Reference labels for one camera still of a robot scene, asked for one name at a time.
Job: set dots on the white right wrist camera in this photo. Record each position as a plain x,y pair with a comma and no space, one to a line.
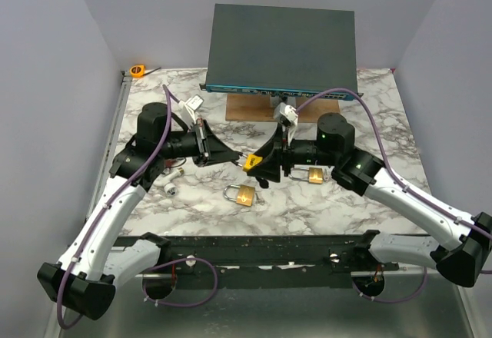
287,116

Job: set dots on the wooden board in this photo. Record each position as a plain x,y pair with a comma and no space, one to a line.
258,108

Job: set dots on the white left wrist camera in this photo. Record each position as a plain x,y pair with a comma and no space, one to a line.
188,109

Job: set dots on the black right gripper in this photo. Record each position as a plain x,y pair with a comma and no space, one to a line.
278,146

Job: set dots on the brass long-shackle padlock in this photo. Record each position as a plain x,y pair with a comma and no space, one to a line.
310,175

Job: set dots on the grey network switch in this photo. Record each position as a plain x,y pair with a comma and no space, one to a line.
281,51

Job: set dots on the yellow tape measure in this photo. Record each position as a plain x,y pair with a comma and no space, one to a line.
141,71

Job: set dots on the brown plastic tap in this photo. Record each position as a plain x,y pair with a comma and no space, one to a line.
169,164

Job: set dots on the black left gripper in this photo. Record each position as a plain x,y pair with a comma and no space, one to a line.
211,150

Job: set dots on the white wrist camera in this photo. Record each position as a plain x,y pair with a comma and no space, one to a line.
287,116
188,109

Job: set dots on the small brass padlock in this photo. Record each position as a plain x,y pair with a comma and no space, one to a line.
240,194

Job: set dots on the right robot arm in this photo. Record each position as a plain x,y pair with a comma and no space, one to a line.
456,243

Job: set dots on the yellow padlock black shackle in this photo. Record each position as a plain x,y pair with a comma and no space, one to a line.
251,161

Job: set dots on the silver keys of small padlock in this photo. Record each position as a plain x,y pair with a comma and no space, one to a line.
259,199

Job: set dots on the black mounting rail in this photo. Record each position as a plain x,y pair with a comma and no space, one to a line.
264,262

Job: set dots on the white plastic tap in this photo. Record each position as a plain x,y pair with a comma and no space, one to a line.
166,180

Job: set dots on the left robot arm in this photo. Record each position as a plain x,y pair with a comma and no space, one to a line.
87,275

